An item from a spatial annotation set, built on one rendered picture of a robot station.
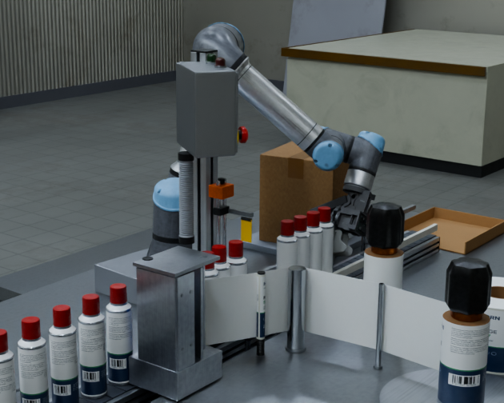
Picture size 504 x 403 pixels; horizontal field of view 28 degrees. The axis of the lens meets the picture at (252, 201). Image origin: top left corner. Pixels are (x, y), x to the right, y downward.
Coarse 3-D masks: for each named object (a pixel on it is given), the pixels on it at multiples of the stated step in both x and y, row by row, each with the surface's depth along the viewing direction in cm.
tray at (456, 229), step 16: (432, 208) 337; (416, 224) 329; (432, 224) 331; (448, 224) 331; (464, 224) 331; (480, 224) 329; (496, 224) 325; (448, 240) 314; (464, 240) 314; (480, 240) 308
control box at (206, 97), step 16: (176, 64) 228; (192, 64) 225; (208, 64) 225; (176, 80) 229; (192, 80) 216; (208, 80) 215; (224, 80) 216; (176, 96) 231; (192, 96) 217; (208, 96) 216; (224, 96) 217; (192, 112) 218; (208, 112) 217; (224, 112) 218; (192, 128) 219; (208, 128) 218; (224, 128) 219; (192, 144) 220; (208, 144) 219; (224, 144) 220
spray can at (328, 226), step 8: (320, 208) 255; (328, 208) 255; (320, 216) 255; (328, 216) 255; (320, 224) 255; (328, 224) 255; (328, 232) 255; (328, 240) 255; (328, 248) 256; (328, 256) 257; (328, 264) 257; (328, 272) 258
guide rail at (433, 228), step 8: (424, 232) 296; (432, 232) 300; (408, 240) 288; (416, 240) 292; (400, 248) 285; (352, 264) 265; (360, 264) 268; (336, 272) 259; (344, 272) 261; (352, 272) 265
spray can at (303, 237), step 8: (296, 216) 248; (304, 216) 248; (296, 224) 247; (304, 224) 247; (296, 232) 247; (304, 232) 247; (304, 240) 247; (304, 248) 247; (304, 256) 248; (304, 264) 249
